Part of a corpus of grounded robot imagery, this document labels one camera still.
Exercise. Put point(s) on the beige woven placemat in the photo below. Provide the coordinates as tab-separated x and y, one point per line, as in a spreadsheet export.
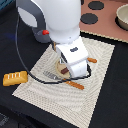
64	101

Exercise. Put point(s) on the beige bowl on stove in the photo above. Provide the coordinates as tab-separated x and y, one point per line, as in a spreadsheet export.
122	16

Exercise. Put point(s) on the red tomato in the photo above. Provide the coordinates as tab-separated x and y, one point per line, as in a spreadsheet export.
45	32

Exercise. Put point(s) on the round wooden plate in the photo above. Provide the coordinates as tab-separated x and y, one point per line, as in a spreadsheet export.
59	67

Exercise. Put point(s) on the yellow bread loaf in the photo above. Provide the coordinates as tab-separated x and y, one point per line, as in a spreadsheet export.
15	78

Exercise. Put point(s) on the brown sausage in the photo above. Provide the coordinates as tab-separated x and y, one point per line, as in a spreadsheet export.
65	70

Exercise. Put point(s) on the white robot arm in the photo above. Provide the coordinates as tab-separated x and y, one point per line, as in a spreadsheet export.
58	21

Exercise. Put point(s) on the knife with orange handle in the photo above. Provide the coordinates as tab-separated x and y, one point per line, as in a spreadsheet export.
92	60

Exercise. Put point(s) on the fork with orange handle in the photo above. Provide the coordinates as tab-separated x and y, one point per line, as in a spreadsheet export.
71	83

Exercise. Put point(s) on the brown toy stove top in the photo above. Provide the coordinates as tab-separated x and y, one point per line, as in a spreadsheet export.
106	25

